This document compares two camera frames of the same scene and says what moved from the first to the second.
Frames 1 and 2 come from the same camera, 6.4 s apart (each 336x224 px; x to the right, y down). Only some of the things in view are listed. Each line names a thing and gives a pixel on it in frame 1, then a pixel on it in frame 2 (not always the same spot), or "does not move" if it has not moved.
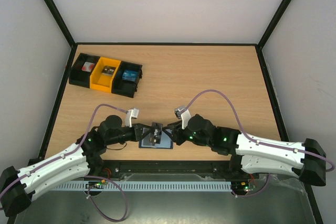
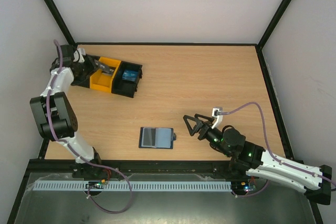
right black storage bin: [124, 87] does not move
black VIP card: [157, 128] → [104, 67]
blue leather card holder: [165, 141] does not move
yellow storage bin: [102, 82] does not move
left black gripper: [137, 135] → [94, 68]
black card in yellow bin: [108, 70] does not move
